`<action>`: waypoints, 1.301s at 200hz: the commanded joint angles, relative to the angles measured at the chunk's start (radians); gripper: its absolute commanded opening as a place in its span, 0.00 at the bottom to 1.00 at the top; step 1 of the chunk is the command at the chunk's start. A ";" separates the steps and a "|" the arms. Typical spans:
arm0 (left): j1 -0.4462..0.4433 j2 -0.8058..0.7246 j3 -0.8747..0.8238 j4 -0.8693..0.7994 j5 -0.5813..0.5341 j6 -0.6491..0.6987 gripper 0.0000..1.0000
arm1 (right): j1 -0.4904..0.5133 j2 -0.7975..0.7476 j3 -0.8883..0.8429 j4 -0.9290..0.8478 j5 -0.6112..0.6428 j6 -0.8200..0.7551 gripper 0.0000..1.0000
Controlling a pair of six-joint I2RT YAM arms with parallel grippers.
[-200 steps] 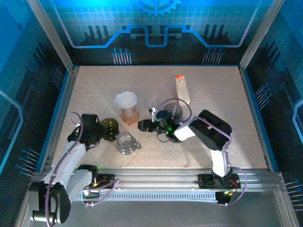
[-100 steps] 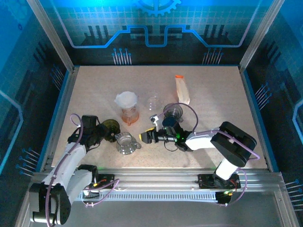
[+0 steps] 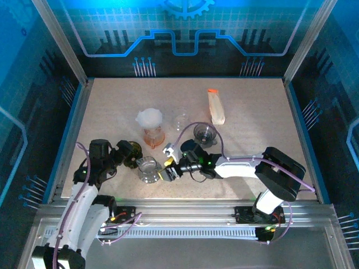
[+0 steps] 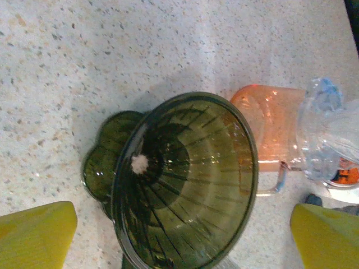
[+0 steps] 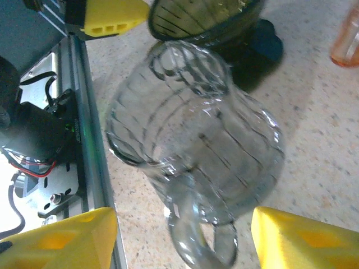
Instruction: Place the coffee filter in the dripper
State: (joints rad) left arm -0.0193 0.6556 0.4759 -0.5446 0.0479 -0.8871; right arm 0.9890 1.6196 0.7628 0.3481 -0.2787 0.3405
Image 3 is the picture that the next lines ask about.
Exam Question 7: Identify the dark grey coffee dripper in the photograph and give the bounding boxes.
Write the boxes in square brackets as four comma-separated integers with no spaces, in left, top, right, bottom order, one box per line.
[193,122,218,149]

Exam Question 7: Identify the olive translucent coffee dripper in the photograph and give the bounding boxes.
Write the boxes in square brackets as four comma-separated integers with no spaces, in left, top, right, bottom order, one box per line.
[122,141,144,170]

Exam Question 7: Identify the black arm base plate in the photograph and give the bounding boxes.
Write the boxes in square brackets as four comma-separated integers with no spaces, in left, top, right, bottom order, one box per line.
[234,206,286,225]
[111,206,139,225]

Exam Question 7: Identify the clear dripper with orange base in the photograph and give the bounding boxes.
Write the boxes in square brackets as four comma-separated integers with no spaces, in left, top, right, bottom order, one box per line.
[141,122,166,150]

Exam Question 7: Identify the kraft filter bag orange tab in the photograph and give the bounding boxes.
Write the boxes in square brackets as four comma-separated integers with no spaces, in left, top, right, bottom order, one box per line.
[207,89,227,126]

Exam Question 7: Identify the small glass server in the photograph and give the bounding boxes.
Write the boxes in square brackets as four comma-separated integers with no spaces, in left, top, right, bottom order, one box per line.
[136,156,165,184]

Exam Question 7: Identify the slotted cable duct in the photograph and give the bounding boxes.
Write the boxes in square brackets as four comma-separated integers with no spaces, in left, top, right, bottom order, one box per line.
[44,226,260,239]

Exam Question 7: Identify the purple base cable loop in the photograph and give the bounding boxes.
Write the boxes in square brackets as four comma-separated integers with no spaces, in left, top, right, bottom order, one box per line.
[256,200,295,245]
[94,212,142,247]

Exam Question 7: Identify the small clear glass vessel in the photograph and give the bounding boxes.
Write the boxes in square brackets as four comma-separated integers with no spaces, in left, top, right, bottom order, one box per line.
[173,113,189,132]

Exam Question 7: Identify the aluminium mounting rail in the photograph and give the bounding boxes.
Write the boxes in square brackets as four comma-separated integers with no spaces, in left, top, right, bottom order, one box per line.
[39,197,339,229]

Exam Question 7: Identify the aluminium frame post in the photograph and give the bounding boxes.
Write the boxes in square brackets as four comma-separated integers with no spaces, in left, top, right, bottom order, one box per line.
[282,0,337,86]
[30,0,91,86]

